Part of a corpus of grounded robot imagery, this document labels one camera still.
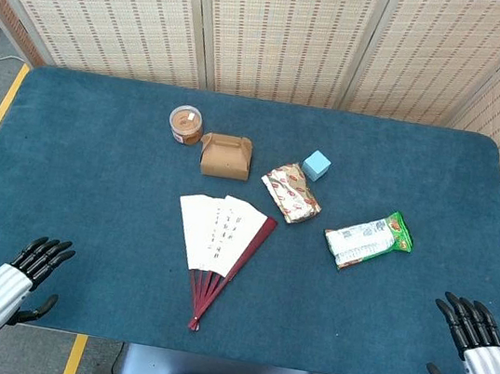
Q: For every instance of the white paper red-ribbed folding fan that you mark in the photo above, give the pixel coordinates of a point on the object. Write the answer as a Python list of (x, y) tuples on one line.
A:
[(219, 234)]

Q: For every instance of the short yellow floor tape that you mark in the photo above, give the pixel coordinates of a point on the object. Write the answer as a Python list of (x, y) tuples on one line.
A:
[(74, 358)]

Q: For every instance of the green and white snack packet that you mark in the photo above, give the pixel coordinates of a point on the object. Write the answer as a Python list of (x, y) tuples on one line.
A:
[(366, 242)]

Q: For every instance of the round clear jar brown contents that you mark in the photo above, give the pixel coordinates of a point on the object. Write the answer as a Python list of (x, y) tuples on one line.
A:
[(186, 123)]

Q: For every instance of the brown cardboard carry box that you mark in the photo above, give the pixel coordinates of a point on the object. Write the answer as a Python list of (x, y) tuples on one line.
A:
[(226, 160)]

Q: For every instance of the red and white snack packet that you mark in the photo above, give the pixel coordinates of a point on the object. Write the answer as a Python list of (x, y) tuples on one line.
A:
[(291, 193)]

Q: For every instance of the light blue cube box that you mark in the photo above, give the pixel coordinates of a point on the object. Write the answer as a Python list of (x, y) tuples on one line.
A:
[(315, 166)]

